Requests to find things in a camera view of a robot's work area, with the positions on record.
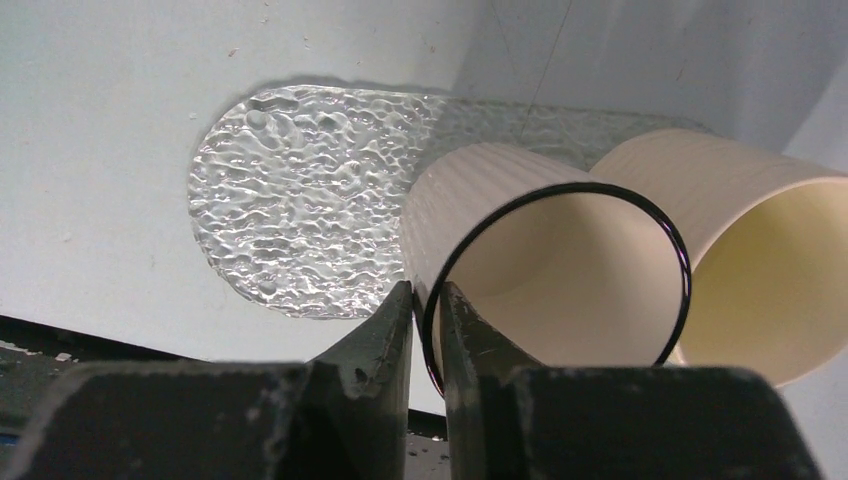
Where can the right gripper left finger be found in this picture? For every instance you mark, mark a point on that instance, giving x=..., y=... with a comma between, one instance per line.
x=341, y=415

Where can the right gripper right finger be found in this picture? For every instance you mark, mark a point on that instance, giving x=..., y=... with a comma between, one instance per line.
x=511, y=417

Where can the white ribbed mug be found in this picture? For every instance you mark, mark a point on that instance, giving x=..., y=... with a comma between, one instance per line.
x=574, y=269

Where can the clear textured oval tray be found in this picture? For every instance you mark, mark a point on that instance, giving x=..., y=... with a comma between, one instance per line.
x=295, y=192

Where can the cream mug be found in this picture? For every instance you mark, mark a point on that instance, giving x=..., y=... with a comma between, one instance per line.
x=767, y=239

